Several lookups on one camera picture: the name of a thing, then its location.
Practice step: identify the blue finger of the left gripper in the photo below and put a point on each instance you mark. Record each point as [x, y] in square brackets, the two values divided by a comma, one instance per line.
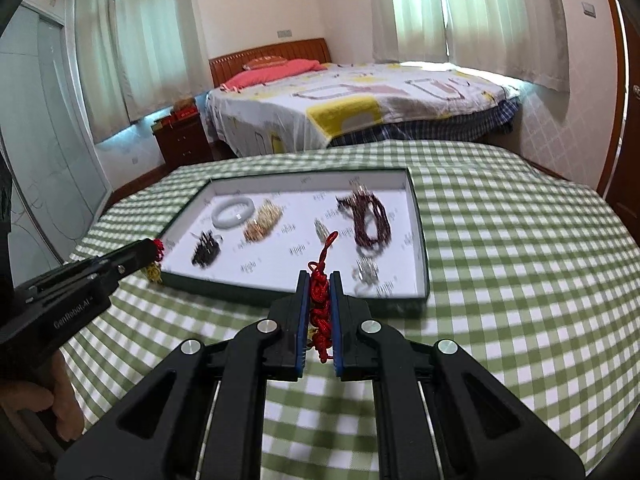
[127, 262]

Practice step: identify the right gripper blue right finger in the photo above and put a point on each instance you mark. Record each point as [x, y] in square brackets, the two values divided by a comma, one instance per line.
[336, 293]

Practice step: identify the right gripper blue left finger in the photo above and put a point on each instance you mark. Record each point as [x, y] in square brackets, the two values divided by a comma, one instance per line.
[301, 333]

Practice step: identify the small red knot gold charm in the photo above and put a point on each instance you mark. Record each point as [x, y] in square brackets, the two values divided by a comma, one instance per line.
[153, 271]

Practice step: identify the large red knot gold ingot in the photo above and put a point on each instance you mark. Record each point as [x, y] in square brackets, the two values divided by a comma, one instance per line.
[319, 333]

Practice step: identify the silver rhinestone brooch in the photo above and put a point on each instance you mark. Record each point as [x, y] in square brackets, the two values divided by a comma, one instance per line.
[322, 231]

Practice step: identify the pale jade bangle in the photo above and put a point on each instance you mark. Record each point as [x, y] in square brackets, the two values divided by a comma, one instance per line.
[232, 213]

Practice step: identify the person's left hand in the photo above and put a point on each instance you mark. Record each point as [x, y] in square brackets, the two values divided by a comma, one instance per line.
[70, 420]

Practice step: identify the silver crystal brooch in tray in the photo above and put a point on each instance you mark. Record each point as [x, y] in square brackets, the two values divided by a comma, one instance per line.
[365, 273]

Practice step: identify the dark green tray box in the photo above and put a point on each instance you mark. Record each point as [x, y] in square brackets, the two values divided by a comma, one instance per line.
[260, 261]

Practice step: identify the frosted glass wardrobe doors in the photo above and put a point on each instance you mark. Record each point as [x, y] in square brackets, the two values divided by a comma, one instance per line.
[58, 186]

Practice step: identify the dark wooden nightstand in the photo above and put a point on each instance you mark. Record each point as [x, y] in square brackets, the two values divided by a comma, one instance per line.
[182, 142]

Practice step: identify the red boxes on nightstand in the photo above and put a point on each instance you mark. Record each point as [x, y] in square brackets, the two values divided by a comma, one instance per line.
[182, 110]

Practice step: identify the bed with patterned sheet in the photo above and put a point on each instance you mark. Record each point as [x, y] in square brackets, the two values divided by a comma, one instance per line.
[340, 105]

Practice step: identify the green white checkered tablecloth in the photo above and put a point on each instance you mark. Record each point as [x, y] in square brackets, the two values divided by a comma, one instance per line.
[536, 277]

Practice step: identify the pink pillow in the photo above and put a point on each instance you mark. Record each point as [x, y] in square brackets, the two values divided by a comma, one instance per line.
[265, 75]

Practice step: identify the left white curtains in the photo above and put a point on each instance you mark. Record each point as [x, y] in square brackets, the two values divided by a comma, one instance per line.
[136, 57]

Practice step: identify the white curtains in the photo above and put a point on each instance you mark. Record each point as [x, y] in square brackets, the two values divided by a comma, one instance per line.
[136, 57]
[519, 39]

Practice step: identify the orange patterned cushion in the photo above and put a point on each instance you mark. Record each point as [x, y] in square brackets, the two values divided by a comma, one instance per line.
[267, 61]

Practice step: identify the wooden headboard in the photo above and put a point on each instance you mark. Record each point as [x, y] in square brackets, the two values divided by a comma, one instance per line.
[228, 65]

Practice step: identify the brown wooden door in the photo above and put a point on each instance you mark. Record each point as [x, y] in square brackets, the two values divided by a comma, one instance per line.
[619, 179]

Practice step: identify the right white curtains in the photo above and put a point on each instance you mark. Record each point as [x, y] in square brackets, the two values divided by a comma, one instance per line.
[519, 39]

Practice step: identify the wall light switch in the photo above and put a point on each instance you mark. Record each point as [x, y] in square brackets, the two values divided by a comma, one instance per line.
[589, 9]

